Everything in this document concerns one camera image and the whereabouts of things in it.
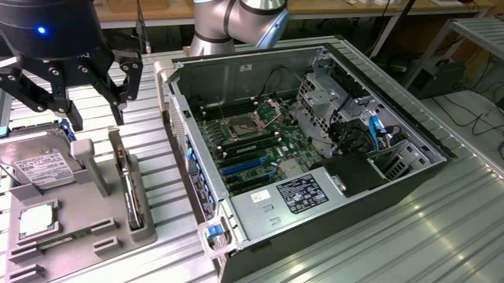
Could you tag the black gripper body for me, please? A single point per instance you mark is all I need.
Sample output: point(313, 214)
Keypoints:
point(59, 29)

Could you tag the graphics card with black fan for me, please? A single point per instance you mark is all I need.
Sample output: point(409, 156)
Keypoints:
point(127, 182)

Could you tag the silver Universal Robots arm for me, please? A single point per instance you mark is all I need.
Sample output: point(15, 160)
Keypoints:
point(221, 23)

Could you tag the blue disk caddy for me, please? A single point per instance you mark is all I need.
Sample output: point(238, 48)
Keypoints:
point(66, 128)

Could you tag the silver hard disk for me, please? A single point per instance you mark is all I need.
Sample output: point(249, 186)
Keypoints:
point(39, 159)

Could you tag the thin metal locking lever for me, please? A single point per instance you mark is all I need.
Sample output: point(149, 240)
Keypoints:
point(222, 113)

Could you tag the black RAM slot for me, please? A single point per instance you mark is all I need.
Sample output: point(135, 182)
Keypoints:
point(249, 142)
point(228, 108)
point(245, 138)
point(230, 114)

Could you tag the blue card retention clip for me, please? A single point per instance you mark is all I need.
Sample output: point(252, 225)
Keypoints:
point(201, 177)
point(212, 202)
point(206, 188)
point(189, 153)

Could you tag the CPU socket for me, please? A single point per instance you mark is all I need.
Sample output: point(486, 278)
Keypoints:
point(241, 126)

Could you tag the grey parts rack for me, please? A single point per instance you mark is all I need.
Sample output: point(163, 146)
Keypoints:
point(79, 203)

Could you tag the metal socket cover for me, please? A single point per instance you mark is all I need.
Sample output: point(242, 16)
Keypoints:
point(268, 112)

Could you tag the RAM stick in slot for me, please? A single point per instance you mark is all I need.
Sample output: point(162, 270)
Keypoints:
point(252, 148)

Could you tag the blue expansion slot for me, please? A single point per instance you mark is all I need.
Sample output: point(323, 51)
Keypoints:
point(240, 168)

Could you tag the silver CPU chip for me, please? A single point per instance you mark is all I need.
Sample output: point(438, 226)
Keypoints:
point(36, 221)

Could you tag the long black expansion slot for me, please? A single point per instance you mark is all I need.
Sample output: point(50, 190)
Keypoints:
point(254, 187)
point(248, 179)

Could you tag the green RAM stick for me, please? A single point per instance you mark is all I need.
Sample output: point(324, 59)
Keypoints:
point(83, 233)

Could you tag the green motherboard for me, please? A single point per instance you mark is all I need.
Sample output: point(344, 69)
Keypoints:
point(292, 141)

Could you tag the silver metal disk bay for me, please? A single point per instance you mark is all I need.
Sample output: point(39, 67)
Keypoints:
point(319, 97)

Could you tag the silver chipset heatsink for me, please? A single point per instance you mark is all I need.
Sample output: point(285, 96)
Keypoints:
point(292, 167)

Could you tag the blue case latch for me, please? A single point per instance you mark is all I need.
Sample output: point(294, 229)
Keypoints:
point(213, 231)

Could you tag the grey power supply unit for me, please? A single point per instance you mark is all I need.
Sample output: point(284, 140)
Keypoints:
point(256, 218)

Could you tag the black plastic shroud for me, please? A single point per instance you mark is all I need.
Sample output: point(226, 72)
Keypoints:
point(355, 174)

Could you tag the perforated silver disk bay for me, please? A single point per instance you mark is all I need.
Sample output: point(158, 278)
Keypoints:
point(401, 165)

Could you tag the open black PC case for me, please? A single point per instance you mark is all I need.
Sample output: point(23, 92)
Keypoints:
point(373, 203)

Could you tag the black box device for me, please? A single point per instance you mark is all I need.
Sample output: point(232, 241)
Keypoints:
point(438, 79)

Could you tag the wooden desk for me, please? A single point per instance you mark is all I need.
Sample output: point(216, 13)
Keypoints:
point(434, 10)

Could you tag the blue grey metal frame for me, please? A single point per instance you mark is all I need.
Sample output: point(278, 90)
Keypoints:
point(4, 106)

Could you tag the grey metal shelf frame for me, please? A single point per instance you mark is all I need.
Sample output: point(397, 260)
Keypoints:
point(478, 28)

